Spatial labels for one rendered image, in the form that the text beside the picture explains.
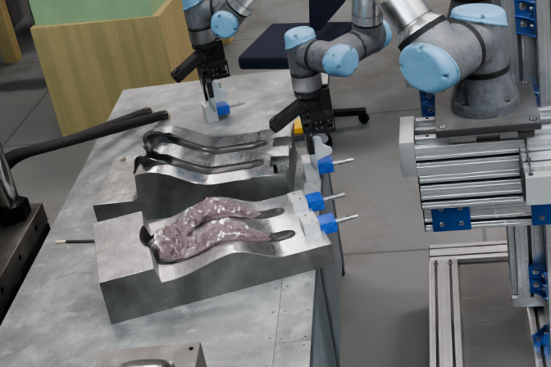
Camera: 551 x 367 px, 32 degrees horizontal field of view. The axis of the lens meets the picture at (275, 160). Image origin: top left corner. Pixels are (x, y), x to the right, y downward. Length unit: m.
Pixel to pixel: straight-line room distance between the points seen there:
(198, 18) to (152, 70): 1.99
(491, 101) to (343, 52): 0.36
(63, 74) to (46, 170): 0.50
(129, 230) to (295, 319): 0.46
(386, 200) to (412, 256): 0.43
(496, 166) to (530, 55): 0.31
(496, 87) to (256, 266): 0.65
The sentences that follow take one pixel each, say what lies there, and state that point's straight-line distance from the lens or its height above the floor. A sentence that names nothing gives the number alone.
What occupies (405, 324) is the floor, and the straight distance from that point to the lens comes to 3.24.
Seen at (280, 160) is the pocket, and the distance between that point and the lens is 2.43.
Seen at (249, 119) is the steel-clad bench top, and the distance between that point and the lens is 2.87.
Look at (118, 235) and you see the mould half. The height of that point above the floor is 0.91.
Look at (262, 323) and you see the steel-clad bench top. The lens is 2.00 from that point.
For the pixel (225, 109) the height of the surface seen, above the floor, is 0.83.
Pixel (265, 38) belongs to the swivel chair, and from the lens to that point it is 4.46.
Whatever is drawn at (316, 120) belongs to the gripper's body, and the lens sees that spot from 2.38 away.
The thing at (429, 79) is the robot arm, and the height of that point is 1.19.
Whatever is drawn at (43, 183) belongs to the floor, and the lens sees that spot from 4.66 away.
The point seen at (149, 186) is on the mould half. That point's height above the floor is 0.90.
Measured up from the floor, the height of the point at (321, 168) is 0.83.
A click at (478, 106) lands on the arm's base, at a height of 1.07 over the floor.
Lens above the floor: 1.99
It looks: 27 degrees down
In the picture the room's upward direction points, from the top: 11 degrees counter-clockwise
